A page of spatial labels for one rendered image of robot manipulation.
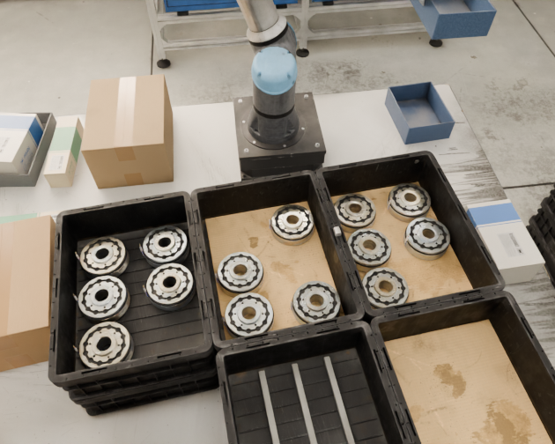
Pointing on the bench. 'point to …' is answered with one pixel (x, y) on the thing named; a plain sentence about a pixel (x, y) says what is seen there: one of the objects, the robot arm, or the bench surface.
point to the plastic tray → (33, 160)
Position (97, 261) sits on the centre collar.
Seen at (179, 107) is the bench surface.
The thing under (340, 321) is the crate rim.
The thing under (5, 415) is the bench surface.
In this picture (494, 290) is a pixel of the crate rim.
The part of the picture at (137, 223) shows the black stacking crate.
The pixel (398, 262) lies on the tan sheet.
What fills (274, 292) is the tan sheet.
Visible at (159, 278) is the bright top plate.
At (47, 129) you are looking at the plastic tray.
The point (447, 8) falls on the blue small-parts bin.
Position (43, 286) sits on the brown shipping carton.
